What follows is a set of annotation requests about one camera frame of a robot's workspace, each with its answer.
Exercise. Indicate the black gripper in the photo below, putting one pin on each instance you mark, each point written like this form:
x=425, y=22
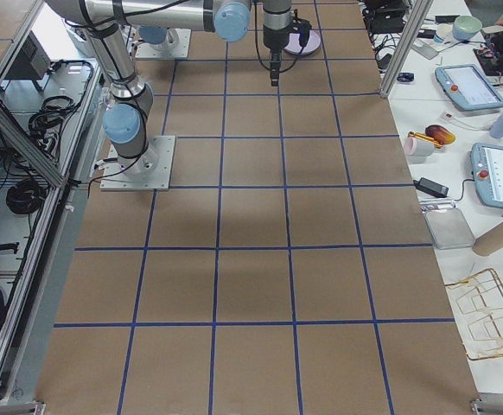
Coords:
x=273, y=38

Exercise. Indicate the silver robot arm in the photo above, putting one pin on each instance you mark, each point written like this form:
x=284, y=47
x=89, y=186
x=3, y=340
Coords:
x=229, y=20
x=159, y=36

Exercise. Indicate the lilac plate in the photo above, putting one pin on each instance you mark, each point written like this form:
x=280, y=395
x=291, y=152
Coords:
x=294, y=47

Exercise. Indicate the paper coffee cup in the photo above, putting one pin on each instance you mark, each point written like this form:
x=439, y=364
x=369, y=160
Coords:
x=443, y=33

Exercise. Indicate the small blue black device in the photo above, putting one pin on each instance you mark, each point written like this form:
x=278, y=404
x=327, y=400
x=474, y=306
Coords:
x=405, y=77

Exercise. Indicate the black power adapter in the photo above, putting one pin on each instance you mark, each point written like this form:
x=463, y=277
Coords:
x=432, y=188

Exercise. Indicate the far blue teach pendant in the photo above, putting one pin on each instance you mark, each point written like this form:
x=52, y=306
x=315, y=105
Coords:
x=468, y=87

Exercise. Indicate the blue teach pendant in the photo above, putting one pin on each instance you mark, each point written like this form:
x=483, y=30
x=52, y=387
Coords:
x=468, y=87
x=487, y=163

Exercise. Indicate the green bowl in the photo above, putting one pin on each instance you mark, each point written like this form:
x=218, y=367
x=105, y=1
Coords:
x=465, y=27

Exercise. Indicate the metal tin box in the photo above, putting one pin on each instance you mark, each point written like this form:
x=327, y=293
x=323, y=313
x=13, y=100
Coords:
x=447, y=224

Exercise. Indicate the grey control box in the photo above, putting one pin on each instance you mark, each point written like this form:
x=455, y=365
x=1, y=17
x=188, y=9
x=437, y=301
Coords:
x=31, y=63

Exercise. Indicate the near blue teach pendant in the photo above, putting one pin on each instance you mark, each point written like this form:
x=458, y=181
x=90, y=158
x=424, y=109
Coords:
x=487, y=163

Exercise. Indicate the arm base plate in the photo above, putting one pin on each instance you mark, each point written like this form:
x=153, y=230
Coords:
x=151, y=171
x=174, y=47

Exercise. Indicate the aluminium frame post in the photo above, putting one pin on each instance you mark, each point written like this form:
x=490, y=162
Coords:
x=415, y=20

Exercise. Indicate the gold wire rack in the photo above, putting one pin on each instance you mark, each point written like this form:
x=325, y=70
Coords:
x=477, y=303

